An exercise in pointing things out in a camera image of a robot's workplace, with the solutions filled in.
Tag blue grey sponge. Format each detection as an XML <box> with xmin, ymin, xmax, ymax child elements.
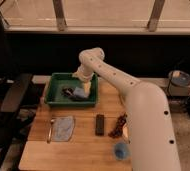
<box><xmin>73</xmin><ymin>87</ymin><xmax>88</xmax><ymax>99</ymax></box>

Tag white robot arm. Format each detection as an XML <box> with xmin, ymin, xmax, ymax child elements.
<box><xmin>74</xmin><ymin>48</ymin><xmax>181</xmax><ymax>171</ymax></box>

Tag dark object in tray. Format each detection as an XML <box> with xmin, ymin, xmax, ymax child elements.
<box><xmin>61</xmin><ymin>88</ymin><xmax>85</xmax><ymax>101</ymax></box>

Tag green plastic tray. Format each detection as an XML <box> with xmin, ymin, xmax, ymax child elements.
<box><xmin>44</xmin><ymin>73</ymin><xmax>98</xmax><ymax>107</ymax></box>

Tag black rectangular remote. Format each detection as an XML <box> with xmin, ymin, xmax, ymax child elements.
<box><xmin>95</xmin><ymin>114</ymin><xmax>105</xmax><ymax>136</ymax></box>

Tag blue folded cloth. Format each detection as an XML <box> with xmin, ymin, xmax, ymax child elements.
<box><xmin>52</xmin><ymin>116</ymin><xmax>75</xmax><ymax>142</ymax></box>

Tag dark red grape bunch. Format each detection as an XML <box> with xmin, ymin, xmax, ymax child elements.
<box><xmin>108</xmin><ymin>114</ymin><xmax>127</xmax><ymax>138</ymax></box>

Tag black office chair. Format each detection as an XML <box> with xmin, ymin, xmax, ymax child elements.
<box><xmin>0</xmin><ymin>0</ymin><xmax>34</xmax><ymax>171</ymax></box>

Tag blue cup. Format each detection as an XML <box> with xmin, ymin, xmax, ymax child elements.
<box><xmin>113</xmin><ymin>142</ymin><xmax>130</xmax><ymax>160</ymax></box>

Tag grey pot with lid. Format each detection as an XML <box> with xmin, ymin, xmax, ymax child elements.
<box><xmin>167</xmin><ymin>70</ymin><xmax>190</xmax><ymax>96</ymax></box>

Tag metal spoon wooden handle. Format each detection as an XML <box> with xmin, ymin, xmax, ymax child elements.
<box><xmin>47</xmin><ymin>118</ymin><xmax>55</xmax><ymax>143</ymax></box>

